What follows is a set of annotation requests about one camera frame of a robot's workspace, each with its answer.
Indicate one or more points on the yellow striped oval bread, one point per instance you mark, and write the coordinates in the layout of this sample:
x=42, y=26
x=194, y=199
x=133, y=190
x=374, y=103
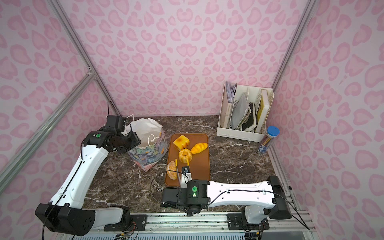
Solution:
x=198, y=148

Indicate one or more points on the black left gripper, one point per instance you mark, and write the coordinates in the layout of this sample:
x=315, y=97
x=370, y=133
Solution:
x=130, y=142

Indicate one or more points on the blue lid pencil tube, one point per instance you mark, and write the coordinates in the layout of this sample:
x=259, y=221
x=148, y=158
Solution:
x=271, y=134

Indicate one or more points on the brown rectangular tray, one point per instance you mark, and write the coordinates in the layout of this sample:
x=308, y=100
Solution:
x=200, y=164

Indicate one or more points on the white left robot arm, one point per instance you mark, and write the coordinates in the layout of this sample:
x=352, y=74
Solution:
x=65, y=213

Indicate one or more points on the sesame round bun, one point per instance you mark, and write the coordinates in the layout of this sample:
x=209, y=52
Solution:
x=172, y=170

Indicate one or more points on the colourful floral paper bag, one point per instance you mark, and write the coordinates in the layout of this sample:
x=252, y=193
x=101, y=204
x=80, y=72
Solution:
x=153, y=145

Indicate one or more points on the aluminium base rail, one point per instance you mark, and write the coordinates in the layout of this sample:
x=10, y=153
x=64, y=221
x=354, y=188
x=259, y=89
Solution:
x=211, y=226

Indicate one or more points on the white desk file organizer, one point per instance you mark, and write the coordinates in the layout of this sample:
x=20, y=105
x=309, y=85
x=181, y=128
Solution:
x=231, y=95

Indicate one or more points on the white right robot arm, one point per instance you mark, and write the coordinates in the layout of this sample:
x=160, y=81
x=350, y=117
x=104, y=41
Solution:
x=261, y=200

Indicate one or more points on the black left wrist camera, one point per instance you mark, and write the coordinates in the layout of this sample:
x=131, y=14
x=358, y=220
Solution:
x=115, y=124

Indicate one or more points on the yellow square toast bread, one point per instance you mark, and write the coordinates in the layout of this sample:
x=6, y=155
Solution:
x=181, y=142

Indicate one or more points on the yellow book in organizer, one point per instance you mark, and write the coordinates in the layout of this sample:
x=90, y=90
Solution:
x=263, y=111

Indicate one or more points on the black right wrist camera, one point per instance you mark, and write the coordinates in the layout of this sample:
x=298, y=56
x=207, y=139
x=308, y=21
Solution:
x=186, y=171

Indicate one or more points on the ring shaped bundt bread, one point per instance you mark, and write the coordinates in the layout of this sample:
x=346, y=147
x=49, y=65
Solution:
x=185, y=156

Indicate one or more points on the grey notebook in organizer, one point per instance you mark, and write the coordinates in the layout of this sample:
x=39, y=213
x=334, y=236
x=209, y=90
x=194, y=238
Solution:
x=240, y=112

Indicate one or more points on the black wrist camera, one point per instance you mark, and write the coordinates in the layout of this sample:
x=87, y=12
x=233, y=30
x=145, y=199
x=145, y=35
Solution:
x=115, y=124
x=186, y=171

